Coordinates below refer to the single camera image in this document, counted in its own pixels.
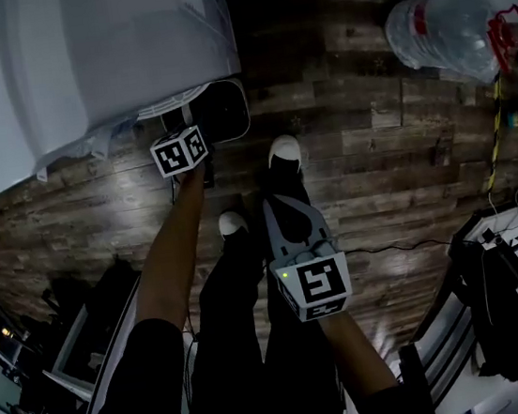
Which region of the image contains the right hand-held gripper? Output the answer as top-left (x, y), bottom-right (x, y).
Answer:
top-left (259, 188), bottom-right (357, 328)

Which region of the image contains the person's leg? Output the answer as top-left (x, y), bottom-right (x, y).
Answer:
top-left (237, 150), bottom-right (350, 414)
top-left (157, 222), bottom-right (288, 414)

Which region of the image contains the black floor cable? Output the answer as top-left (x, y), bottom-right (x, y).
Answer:
top-left (339, 234), bottom-right (455, 262)

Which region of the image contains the person's white shoe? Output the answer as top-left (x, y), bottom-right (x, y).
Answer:
top-left (264, 131), bottom-right (305, 174)
top-left (216, 207), bottom-right (251, 241)

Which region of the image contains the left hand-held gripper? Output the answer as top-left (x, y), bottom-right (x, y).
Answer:
top-left (147, 122), bottom-right (220, 198)

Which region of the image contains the large clear water bottle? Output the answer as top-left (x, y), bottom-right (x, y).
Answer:
top-left (379, 0), bottom-right (518, 98)

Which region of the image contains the person's white right shoe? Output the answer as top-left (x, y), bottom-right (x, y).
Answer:
top-left (264, 131), bottom-right (305, 174)

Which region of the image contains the person's white left shoe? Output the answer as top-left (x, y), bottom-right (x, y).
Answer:
top-left (216, 207), bottom-right (251, 241)

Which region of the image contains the person's right leg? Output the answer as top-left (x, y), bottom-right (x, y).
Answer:
top-left (237, 150), bottom-right (350, 414)

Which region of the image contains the person's left forearm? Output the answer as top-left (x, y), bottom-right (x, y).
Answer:
top-left (115, 162), bottom-right (230, 343)

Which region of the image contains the black metal rack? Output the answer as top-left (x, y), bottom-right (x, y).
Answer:
top-left (381, 200), bottom-right (518, 414)

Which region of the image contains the person's left leg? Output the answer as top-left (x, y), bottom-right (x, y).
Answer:
top-left (157, 222), bottom-right (288, 414)

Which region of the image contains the yellow black floor tape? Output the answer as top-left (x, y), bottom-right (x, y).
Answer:
top-left (472, 73), bottom-right (517, 194)

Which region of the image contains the white bed sheet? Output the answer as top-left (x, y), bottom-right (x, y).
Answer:
top-left (0, 0), bottom-right (254, 188)

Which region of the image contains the person's right forearm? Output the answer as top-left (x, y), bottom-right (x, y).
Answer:
top-left (316, 302), bottom-right (402, 402)

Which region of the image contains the white thin cable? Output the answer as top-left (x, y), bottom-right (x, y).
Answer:
top-left (485, 181), bottom-right (518, 221)

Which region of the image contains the person's black top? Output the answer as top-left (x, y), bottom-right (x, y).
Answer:
top-left (64, 281), bottom-right (439, 414)

